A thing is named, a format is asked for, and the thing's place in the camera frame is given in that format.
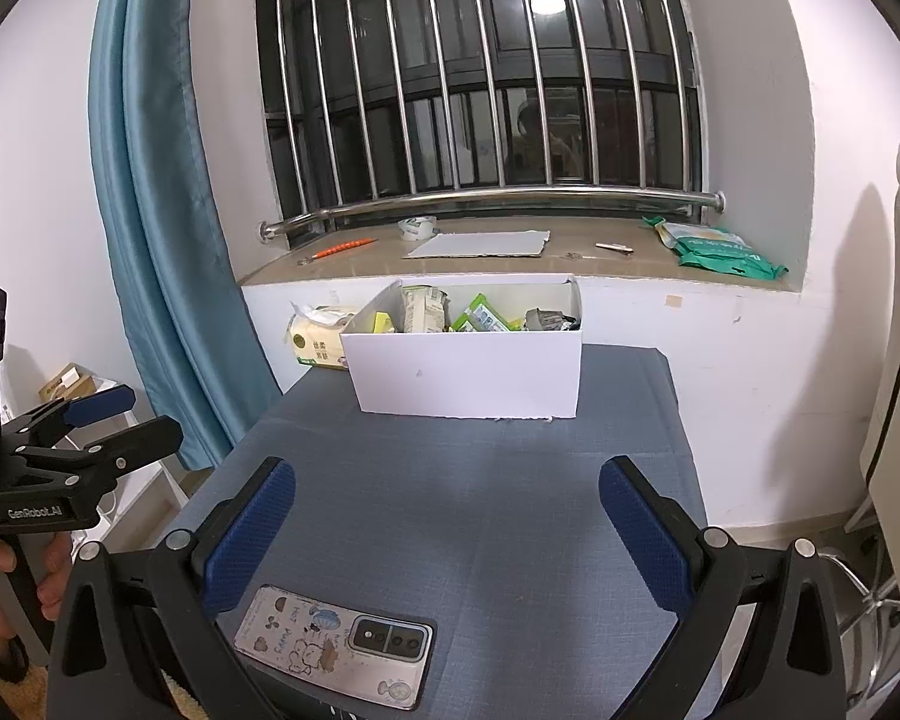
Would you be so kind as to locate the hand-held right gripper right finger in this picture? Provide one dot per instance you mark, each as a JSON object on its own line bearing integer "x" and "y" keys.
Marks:
{"x": 641, "y": 532}

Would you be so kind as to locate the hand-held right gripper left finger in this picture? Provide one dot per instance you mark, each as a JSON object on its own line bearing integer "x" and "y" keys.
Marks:
{"x": 247, "y": 532}

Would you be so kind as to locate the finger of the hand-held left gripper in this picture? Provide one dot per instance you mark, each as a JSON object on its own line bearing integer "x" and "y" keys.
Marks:
{"x": 101, "y": 403}
{"x": 142, "y": 441}

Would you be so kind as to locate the silver snack packet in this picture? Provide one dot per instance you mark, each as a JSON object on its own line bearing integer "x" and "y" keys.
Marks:
{"x": 551, "y": 321}

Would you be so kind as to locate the white cardboard box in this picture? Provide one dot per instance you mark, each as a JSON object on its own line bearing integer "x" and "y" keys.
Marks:
{"x": 465, "y": 375}

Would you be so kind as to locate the large green snack packet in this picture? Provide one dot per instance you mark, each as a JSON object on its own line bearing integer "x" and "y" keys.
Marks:
{"x": 480, "y": 313}

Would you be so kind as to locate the small brown cardboard box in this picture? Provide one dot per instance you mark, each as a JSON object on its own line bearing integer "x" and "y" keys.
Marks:
{"x": 64, "y": 382}

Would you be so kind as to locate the phone with cartoon case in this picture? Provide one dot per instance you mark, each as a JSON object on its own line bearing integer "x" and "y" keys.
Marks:
{"x": 307, "y": 637}

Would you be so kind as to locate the blue-grey tablecloth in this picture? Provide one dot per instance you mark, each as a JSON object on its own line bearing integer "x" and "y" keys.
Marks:
{"x": 457, "y": 502}

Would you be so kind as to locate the yellow tissue pack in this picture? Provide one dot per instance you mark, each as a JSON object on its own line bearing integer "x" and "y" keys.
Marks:
{"x": 315, "y": 345}

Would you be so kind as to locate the blue curtain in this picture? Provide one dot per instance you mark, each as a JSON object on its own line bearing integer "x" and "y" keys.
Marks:
{"x": 165, "y": 202}

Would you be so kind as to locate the orange hand tool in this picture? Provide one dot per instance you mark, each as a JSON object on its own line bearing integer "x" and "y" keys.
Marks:
{"x": 341, "y": 246}

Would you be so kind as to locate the pink white utility knife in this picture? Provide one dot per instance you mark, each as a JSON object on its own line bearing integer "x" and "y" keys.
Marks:
{"x": 615, "y": 248}

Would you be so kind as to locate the green white plastic bag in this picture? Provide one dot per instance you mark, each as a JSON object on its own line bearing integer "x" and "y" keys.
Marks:
{"x": 720, "y": 249}

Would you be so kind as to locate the white flat board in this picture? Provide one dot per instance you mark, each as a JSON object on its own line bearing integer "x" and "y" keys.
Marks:
{"x": 480, "y": 245}

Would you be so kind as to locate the tape roll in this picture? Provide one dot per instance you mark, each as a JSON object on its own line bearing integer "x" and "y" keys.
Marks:
{"x": 417, "y": 229}

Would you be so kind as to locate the steel window grille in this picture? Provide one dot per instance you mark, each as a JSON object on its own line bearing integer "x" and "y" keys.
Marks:
{"x": 495, "y": 197}

